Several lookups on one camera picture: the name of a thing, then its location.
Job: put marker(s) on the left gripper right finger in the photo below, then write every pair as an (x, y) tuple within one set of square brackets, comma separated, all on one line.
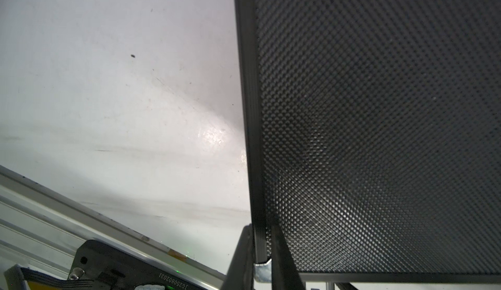
[(284, 273)]

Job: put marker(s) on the black poker case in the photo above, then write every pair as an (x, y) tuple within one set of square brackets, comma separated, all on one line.
[(373, 136)]

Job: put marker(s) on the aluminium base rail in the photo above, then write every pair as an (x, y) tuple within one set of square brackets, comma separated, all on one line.
[(44, 229)]

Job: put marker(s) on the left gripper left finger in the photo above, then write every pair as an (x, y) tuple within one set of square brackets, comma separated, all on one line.
[(240, 275)]

